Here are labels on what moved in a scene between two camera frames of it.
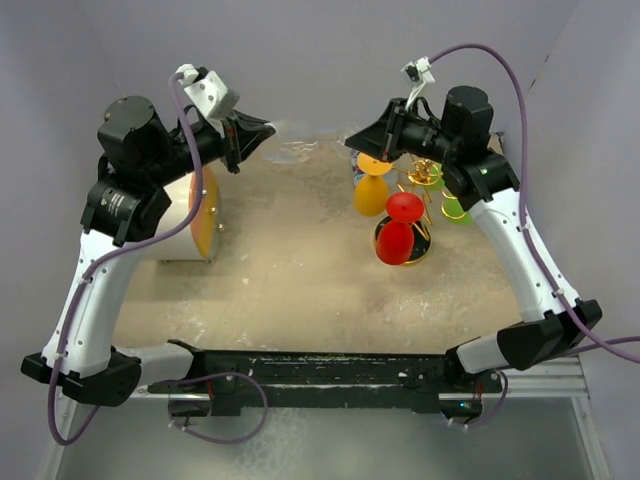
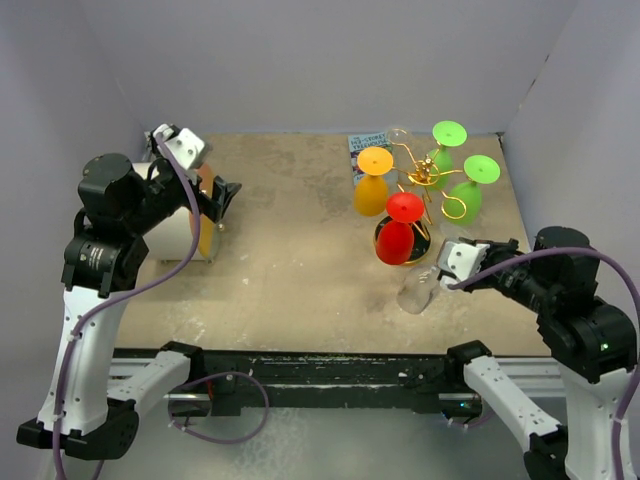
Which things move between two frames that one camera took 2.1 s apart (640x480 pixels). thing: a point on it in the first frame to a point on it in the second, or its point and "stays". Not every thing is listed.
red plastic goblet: x=395 y=237 stays
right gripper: x=383 y=137 to x=512 y=244
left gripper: x=241 y=136 to x=213 y=206
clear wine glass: x=301 y=141 to x=421 y=282
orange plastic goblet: x=371 y=192 stays
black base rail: x=231 y=380 stays
